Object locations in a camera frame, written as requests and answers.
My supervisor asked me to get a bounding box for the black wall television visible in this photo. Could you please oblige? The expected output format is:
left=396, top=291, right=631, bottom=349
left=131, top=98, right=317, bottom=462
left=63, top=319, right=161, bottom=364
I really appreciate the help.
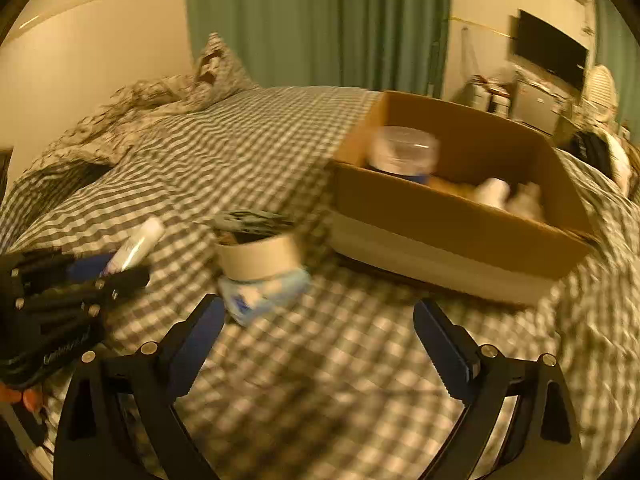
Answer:
left=514, top=10, right=588, bottom=90

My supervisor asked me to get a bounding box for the black backpack on chair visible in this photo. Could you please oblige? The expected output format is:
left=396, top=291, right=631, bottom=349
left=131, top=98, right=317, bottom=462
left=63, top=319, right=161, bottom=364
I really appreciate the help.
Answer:
left=568, top=131, right=613, bottom=179

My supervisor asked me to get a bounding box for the white oval vanity mirror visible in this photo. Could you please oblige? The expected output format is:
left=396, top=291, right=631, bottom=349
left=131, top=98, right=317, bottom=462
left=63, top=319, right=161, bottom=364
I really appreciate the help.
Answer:
left=582, top=64, right=618, bottom=122

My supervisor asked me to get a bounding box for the silver small fridge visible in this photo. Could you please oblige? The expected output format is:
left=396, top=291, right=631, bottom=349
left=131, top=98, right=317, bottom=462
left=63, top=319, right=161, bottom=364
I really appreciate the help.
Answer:
left=510, top=80, right=563, bottom=136

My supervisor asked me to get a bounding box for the white side shelf unit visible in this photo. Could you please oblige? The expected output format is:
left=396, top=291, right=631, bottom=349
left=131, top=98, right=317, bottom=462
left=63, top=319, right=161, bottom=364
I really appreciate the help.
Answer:
left=466, top=79, right=511, bottom=118

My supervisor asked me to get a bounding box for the patterned crumpled blanket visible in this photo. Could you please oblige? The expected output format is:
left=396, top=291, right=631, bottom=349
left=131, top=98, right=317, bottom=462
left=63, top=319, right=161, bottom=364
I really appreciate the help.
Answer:
left=23, top=76, right=214, bottom=176

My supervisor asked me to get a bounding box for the wide tape roll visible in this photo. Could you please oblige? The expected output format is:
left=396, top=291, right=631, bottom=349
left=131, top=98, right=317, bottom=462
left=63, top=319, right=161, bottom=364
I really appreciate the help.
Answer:
left=215, top=230, right=303, bottom=282

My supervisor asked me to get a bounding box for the white bear toy blue star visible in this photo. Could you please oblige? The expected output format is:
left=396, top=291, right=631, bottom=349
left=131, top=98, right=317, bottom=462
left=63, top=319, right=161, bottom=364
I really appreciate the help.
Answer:
left=472, top=178, right=544, bottom=223

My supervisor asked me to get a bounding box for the white tube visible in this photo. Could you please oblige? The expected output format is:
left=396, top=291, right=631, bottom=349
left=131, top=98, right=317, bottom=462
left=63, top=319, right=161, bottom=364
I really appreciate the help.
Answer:
left=102, top=217, right=165, bottom=275

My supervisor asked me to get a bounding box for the grey checked bed cover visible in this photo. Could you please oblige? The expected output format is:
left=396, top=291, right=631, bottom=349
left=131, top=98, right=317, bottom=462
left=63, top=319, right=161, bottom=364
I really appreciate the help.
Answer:
left=1, top=87, right=639, bottom=479

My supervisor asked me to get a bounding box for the blue white tissue pack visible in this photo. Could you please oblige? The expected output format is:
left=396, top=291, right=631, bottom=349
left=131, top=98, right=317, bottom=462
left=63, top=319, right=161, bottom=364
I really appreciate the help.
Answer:
left=218, top=268, right=311, bottom=326

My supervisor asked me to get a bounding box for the checked pillow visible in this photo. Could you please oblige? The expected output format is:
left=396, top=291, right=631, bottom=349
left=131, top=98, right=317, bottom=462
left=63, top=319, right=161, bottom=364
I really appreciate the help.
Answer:
left=193, top=32, right=259, bottom=106

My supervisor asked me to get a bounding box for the clear plastic bottle red label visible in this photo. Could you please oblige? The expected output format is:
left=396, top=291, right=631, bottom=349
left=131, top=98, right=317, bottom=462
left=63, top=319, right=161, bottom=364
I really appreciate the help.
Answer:
left=367, top=126, right=439, bottom=184

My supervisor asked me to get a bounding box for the brown cardboard box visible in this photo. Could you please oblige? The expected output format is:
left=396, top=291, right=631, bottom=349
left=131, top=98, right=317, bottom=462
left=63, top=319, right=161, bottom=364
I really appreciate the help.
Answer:
left=329, top=92, right=596, bottom=306

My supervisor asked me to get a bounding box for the operator left hand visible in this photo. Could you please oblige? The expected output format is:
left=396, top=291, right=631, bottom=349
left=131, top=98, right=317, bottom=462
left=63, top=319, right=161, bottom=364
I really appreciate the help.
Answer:
left=0, top=384, right=43, bottom=413

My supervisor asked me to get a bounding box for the green curtain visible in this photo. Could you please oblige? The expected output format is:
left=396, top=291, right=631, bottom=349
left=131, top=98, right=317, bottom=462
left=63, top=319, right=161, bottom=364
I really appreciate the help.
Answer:
left=186, top=0, right=450, bottom=96
left=594, top=0, right=640, bottom=145

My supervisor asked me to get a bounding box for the white cream jacket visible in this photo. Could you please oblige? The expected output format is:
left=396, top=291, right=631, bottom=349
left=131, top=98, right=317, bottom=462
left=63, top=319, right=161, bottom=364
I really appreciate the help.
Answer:
left=605, top=132, right=639, bottom=197

